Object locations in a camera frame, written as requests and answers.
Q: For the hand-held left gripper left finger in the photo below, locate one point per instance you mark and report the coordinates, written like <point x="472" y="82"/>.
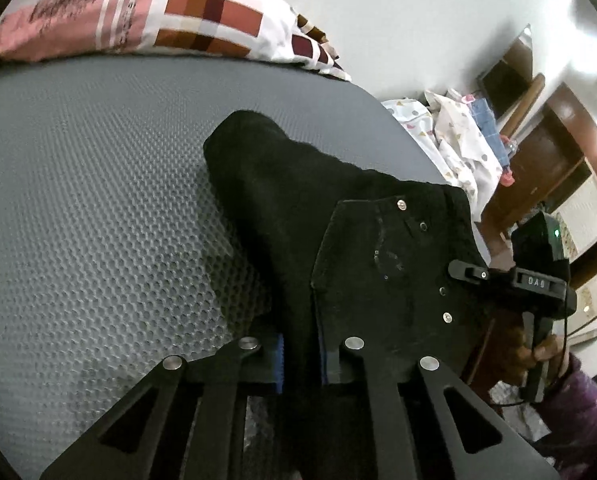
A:
<point x="278" y="360"/>

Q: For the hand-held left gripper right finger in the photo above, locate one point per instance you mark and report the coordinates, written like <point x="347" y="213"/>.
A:
<point x="324" y="362"/>

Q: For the wooden wardrobe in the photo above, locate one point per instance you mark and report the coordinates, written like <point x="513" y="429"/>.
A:
<point x="543" y="160"/>

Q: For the black pants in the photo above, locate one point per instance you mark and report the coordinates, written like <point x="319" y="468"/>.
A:
<point x="303" y="220"/>

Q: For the grey mesh bed mat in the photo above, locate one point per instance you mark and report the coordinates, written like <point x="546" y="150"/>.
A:
<point x="103" y="185"/>

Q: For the person's right hand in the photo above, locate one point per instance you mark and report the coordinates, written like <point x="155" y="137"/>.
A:
<point x="520" y="355"/>

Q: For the dark framed mirror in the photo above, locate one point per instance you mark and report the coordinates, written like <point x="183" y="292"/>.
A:
<point x="503" y="80"/>

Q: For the blue checked cloth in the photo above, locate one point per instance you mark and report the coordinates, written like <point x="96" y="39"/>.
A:
<point x="488" y="127"/>

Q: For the white dotted cloth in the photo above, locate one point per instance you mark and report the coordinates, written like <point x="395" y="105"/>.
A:
<point x="448" y="145"/>

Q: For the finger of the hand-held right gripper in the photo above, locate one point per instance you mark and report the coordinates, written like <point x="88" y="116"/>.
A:
<point x="466" y="271"/>

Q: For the person's right forearm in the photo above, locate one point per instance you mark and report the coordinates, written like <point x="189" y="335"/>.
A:
<point x="583" y="400"/>

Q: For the pink patterned blanket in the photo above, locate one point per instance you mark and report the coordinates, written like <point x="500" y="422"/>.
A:
<point x="128" y="10"/>

